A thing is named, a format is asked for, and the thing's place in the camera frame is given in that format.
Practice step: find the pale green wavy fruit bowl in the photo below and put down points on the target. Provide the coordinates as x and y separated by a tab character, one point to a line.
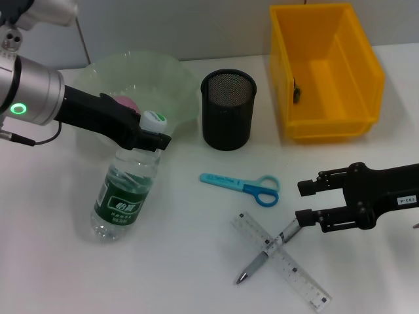
163	85

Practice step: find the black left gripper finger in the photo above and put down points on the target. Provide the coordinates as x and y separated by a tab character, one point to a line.
154	140

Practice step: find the blue capped scissors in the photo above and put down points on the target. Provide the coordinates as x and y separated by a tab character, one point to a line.
229	182

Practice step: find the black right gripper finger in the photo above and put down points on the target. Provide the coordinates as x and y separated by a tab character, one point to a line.
307	188
306	218

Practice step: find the pink toy peach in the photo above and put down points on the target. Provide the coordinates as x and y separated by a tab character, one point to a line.
126	103

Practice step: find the silver clear ballpoint pen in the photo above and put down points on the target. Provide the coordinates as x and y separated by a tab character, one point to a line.
258	261

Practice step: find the black mesh pen cup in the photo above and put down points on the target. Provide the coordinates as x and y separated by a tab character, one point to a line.
226	124

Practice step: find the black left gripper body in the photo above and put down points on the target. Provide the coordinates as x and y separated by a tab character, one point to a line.
98	114

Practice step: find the clear plastic ruler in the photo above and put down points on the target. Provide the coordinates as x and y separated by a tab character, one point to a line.
304	278

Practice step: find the yellow plastic storage bin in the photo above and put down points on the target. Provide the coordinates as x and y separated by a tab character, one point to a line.
327	49

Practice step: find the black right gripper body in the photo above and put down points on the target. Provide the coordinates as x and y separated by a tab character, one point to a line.
383	189

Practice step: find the clear green label water bottle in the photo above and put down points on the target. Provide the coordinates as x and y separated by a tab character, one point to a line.
121	202

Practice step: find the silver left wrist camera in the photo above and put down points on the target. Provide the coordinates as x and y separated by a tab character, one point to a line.
52	11

